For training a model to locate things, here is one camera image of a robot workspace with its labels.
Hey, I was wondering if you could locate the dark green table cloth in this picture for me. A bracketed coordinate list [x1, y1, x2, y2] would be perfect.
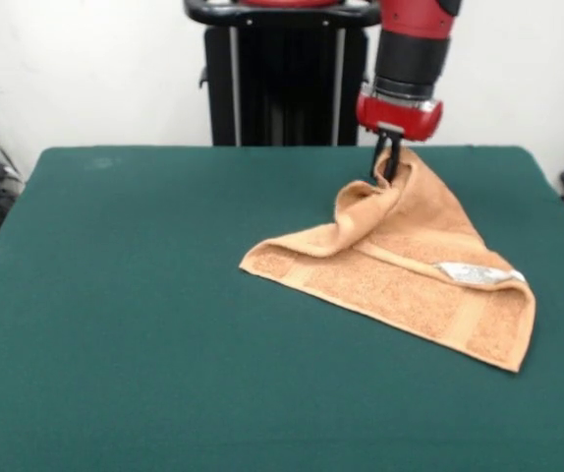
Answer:
[0, 145, 564, 472]

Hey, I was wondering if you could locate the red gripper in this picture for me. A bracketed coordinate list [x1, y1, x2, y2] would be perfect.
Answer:
[355, 84, 444, 184]

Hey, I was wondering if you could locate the tan terry towel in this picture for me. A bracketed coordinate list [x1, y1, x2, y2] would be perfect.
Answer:
[238, 145, 537, 375]

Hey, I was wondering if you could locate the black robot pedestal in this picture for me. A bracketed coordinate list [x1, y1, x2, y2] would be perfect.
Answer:
[182, 0, 384, 148]

